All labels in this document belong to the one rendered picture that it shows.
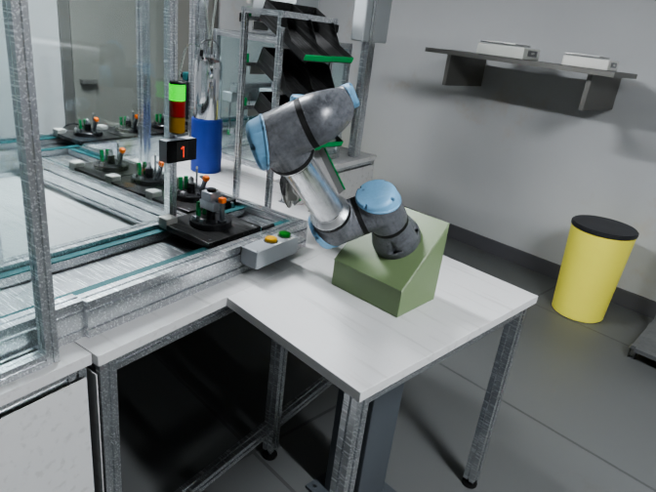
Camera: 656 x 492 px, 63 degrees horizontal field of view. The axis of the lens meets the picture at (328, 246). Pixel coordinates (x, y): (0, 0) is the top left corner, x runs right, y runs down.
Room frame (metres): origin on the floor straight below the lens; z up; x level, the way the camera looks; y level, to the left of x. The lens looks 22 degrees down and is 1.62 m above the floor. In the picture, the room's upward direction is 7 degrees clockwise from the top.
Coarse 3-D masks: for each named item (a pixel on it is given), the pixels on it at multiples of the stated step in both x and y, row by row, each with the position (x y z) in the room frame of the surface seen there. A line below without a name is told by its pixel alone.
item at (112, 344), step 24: (240, 192) 2.42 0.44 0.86; (264, 192) 2.46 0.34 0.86; (312, 240) 1.92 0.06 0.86; (288, 264) 1.68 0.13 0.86; (216, 288) 1.44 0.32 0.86; (240, 288) 1.46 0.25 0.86; (168, 312) 1.26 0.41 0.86; (192, 312) 1.28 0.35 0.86; (96, 336) 1.11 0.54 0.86; (120, 336) 1.13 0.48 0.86; (144, 336) 1.15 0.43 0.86; (96, 360) 1.04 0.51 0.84
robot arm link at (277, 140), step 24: (264, 120) 1.17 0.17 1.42; (288, 120) 1.15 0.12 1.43; (264, 144) 1.14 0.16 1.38; (288, 144) 1.15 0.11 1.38; (312, 144) 1.16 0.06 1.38; (264, 168) 1.17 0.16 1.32; (288, 168) 1.19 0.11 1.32; (312, 168) 1.25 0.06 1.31; (312, 192) 1.28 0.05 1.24; (312, 216) 1.41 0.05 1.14; (336, 216) 1.38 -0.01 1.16; (336, 240) 1.42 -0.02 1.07
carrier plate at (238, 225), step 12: (180, 216) 1.72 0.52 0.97; (168, 228) 1.62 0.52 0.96; (180, 228) 1.61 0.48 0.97; (192, 228) 1.62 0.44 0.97; (228, 228) 1.66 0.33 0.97; (240, 228) 1.67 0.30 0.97; (252, 228) 1.69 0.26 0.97; (192, 240) 1.56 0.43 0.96; (204, 240) 1.54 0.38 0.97; (216, 240) 1.55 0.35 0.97; (228, 240) 1.59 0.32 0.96
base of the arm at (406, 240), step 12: (408, 216) 1.53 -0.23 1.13; (408, 228) 1.49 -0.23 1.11; (372, 240) 1.53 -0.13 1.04; (384, 240) 1.47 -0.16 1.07; (396, 240) 1.47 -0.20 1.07; (408, 240) 1.48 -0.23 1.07; (420, 240) 1.52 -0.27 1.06; (384, 252) 1.49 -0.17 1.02; (396, 252) 1.49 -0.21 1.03; (408, 252) 1.48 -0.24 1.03
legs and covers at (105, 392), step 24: (216, 312) 1.37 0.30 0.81; (168, 336) 1.22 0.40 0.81; (120, 360) 1.11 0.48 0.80; (96, 384) 1.05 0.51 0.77; (312, 384) 1.95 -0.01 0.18; (96, 408) 1.05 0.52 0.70; (288, 408) 1.78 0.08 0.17; (96, 432) 1.05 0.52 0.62; (264, 432) 1.61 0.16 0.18; (96, 456) 1.06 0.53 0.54; (240, 456) 1.50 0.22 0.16; (264, 456) 1.67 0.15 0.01; (96, 480) 1.06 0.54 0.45; (120, 480) 1.08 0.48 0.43; (192, 480) 1.35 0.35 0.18
